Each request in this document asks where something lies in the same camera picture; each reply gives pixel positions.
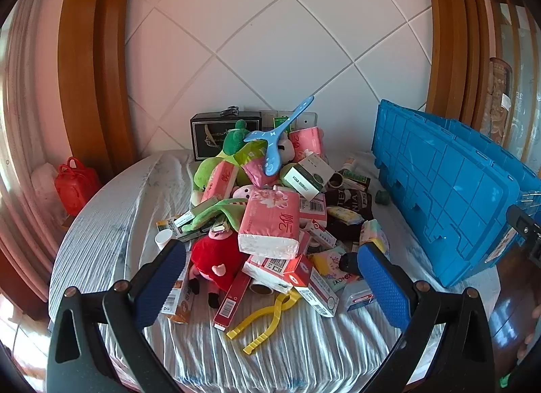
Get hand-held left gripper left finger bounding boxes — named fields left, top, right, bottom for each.
left=47, top=240, right=187, bottom=393

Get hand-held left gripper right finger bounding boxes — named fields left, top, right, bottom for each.
left=357, top=242, right=496, bottom=393

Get white medicine bottle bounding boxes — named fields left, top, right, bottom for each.
left=154, top=230, right=179, bottom=252

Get red and white box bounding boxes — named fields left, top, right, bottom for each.
left=282, top=254, right=340, bottom=318

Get blue plastic folding crate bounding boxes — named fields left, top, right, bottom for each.
left=371, top=99, right=541, bottom=289

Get pink white barcode box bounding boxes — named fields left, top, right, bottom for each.
left=299, top=195, right=329, bottom=221

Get striped cloth-covered desktop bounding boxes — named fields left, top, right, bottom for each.
left=48, top=148, right=501, bottom=393

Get person's right hand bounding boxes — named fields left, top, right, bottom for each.
left=516, top=321, right=539, bottom=361

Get wet wipes pack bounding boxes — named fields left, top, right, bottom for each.
left=340, top=279, right=378, bottom=313

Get orange and white box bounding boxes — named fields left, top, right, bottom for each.
left=162, top=264, right=198, bottom=325

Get pale green pad pack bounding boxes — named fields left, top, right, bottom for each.
left=325, top=268, right=361, bottom=293

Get small black object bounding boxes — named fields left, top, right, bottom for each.
left=337, top=251, right=361, bottom=274

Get pastel sponge pack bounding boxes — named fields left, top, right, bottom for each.
left=359, top=218, right=390, bottom=257

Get red plush toy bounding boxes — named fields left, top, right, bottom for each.
left=188, top=230, right=246, bottom=309

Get yellow and pink pack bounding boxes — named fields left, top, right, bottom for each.
left=310, top=247, right=348, bottom=276

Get green and white carton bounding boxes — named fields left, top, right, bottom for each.
left=157, top=206, right=202, bottom=242

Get long red box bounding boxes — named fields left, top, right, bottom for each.
left=213, top=270, right=251, bottom=331

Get white box red mark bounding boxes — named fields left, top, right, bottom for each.
left=303, top=219, right=339, bottom=251

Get dark maroon printed bag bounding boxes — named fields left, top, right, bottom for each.
left=323, top=188, right=373, bottom=242

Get dark green box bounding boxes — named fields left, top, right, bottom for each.
left=342, top=169, right=372, bottom=191

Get yellow plastic tongs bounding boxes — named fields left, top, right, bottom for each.
left=227, top=292, right=302, bottom=355

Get small pink tissue pack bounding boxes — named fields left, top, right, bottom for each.
left=201, top=163, right=238, bottom=203

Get large pink tissue pack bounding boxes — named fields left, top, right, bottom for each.
left=237, top=188, right=301, bottom=259

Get red plastic carry case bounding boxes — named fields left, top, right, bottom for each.
left=53, top=157, right=102, bottom=216

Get green and white box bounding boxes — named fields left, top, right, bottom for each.
left=280, top=152, right=336, bottom=202

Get rolled patterned carpet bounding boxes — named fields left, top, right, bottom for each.
left=486, top=57, right=513, bottom=145

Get green plush toy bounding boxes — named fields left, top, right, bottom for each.
left=192, top=120, right=259, bottom=233

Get black box with gold print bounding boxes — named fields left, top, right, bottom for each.
left=190, top=106, right=262, bottom=162

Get white plush toy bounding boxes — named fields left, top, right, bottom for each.
left=278, top=137, right=297, bottom=164

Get frosted glass partition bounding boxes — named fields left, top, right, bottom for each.
left=486, top=0, right=541, bottom=176

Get blue plastic curved tool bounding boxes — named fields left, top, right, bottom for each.
left=244, top=96, right=316, bottom=177

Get pink curtain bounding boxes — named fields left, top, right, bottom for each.
left=0, top=0, right=73, bottom=301

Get white wall socket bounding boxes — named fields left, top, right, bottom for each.
left=259, top=110, right=318, bottom=132

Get wooden door frame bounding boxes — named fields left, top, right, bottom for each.
left=56, top=0, right=138, bottom=176
left=423, top=0, right=491, bottom=128

